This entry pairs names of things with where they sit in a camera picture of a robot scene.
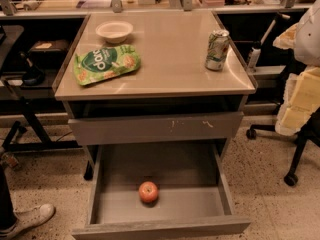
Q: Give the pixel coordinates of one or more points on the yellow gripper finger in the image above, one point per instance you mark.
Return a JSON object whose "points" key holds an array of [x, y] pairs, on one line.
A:
{"points": [[301, 100], [286, 40]]}

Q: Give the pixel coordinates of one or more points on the red apple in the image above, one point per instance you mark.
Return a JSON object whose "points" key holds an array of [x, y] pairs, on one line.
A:
{"points": [[148, 192]]}

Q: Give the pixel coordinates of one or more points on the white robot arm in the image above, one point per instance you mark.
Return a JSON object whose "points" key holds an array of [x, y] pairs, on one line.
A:
{"points": [[307, 39]]}

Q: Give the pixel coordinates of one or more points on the closed grey top drawer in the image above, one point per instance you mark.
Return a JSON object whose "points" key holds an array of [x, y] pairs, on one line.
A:
{"points": [[156, 128]]}

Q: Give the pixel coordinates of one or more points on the grey drawer cabinet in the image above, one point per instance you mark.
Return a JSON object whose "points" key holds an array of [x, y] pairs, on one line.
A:
{"points": [[172, 78]]}

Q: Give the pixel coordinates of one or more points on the open grey middle drawer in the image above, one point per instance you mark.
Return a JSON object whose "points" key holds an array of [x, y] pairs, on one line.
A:
{"points": [[194, 199]]}

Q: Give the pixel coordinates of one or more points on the green white soda can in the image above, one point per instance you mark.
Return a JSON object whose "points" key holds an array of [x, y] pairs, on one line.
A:
{"points": [[218, 45]]}

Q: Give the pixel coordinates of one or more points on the white paper bowl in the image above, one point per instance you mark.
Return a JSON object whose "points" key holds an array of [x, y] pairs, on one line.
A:
{"points": [[114, 32]]}

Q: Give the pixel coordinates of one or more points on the green snack bag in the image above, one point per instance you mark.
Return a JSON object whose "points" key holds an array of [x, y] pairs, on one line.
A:
{"points": [[105, 63]]}

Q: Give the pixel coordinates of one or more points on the black box with label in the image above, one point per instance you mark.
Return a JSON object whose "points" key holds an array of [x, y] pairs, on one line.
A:
{"points": [[52, 49]]}

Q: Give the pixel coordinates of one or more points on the white sneaker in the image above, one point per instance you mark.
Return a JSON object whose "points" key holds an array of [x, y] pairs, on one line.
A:
{"points": [[28, 219]]}

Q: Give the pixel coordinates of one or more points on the dark trouser leg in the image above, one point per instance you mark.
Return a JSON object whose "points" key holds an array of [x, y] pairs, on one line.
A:
{"points": [[7, 216]]}

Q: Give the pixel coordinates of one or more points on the black desk frame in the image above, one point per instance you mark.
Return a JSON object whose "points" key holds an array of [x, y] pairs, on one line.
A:
{"points": [[9, 35]]}

